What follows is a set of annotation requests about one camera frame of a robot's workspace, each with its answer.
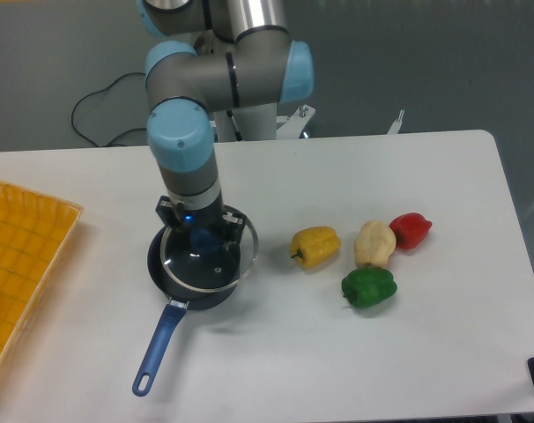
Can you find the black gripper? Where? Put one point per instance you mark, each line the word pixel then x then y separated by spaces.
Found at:
pixel 231 224

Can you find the glass pot lid blue knob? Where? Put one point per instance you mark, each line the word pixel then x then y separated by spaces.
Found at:
pixel 191 262

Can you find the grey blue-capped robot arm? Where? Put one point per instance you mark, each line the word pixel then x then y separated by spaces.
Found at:
pixel 216 56

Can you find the yellow bell pepper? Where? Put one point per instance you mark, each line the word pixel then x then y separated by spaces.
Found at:
pixel 313 246

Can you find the yellow woven basket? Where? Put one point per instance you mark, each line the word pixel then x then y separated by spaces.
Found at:
pixel 34 228

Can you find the cream white bell pepper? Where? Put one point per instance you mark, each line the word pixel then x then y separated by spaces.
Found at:
pixel 374 244

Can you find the green bell pepper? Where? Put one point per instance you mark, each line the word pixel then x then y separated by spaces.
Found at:
pixel 368 287

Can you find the red bell pepper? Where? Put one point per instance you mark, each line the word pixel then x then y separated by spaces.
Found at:
pixel 410 229

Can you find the blue saucepan with handle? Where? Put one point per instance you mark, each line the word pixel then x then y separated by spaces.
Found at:
pixel 173 312

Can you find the white metal base frame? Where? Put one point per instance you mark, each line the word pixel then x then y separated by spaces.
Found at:
pixel 295 126

